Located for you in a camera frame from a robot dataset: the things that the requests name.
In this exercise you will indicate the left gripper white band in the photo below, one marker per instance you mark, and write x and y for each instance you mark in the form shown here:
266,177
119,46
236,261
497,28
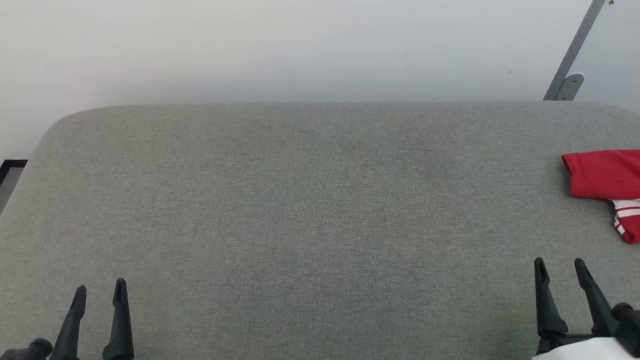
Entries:
30,351

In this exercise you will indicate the grey metal rail bracket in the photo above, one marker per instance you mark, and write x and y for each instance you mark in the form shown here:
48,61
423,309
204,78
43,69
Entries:
575,50

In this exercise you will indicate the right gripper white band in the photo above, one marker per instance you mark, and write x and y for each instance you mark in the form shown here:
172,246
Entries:
600,350

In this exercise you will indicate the black skirting strip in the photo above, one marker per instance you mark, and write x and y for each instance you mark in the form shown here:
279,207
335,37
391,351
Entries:
12,164

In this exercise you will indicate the red and white jersey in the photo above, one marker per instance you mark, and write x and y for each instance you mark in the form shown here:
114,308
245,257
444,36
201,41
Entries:
605,175

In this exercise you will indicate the grey fabric sofa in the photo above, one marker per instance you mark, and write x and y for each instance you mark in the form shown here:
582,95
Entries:
300,225

